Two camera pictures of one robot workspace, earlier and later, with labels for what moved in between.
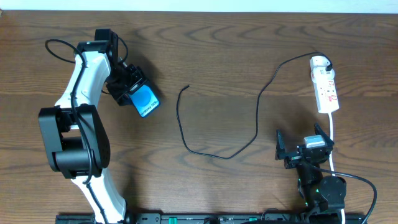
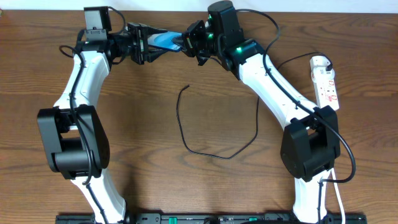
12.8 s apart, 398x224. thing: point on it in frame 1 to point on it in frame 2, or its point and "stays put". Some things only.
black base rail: x=293 y=218 stays put
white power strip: x=324 y=90 stays put
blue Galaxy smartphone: x=145 y=100 to x=164 y=40
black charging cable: x=330 y=69 stays put
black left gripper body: x=123 y=90 to x=138 y=43
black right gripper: x=302 y=155 to x=193 y=38
